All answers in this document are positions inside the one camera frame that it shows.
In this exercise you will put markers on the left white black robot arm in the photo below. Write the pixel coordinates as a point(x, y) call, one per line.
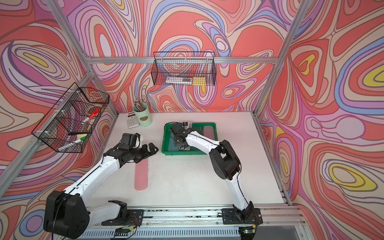
point(66, 212)

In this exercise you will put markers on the green white marker in basket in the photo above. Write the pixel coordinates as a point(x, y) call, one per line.
point(80, 138)

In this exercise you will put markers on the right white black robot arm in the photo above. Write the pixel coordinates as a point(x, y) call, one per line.
point(226, 165)

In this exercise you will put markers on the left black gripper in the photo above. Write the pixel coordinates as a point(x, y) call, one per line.
point(146, 152)

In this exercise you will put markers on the green pen holder cup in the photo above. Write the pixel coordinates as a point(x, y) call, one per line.
point(144, 118)

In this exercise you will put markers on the green plastic storage tray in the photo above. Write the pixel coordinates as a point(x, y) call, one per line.
point(168, 147)

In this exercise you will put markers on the pencils in cup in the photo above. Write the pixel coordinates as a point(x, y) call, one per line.
point(139, 106)

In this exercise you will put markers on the clear rectangular pencil case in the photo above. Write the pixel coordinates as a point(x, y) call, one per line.
point(184, 148)

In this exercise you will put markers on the black wire basket on back wall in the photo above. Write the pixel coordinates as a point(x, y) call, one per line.
point(186, 64)

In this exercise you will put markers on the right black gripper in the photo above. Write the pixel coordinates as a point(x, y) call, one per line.
point(176, 142)

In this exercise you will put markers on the pink pencil case with sticker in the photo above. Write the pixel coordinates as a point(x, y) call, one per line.
point(209, 132)

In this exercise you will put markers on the black wire basket on left wall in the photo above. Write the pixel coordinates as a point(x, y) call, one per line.
point(62, 125)

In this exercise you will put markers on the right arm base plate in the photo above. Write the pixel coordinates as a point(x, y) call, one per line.
point(234, 217)

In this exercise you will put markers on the black wire basket on wall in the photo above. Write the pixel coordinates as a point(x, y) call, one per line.
point(186, 64)
point(62, 125)

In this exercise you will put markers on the red marker in basket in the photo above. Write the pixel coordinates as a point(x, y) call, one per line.
point(91, 116)

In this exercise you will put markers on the clear box in back basket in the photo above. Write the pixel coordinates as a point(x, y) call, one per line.
point(179, 81)

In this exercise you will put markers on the aluminium mounting rail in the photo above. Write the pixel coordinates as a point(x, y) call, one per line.
point(267, 223)

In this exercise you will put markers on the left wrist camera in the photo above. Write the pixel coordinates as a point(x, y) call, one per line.
point(138, 143)

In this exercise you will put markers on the yellow box in back basket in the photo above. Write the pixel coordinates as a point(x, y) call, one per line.
point(199, 81)

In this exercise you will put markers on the white calculator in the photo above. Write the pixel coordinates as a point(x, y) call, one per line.
point(132, 120)

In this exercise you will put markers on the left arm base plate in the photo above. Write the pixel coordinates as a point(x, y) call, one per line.
point(128, 218)

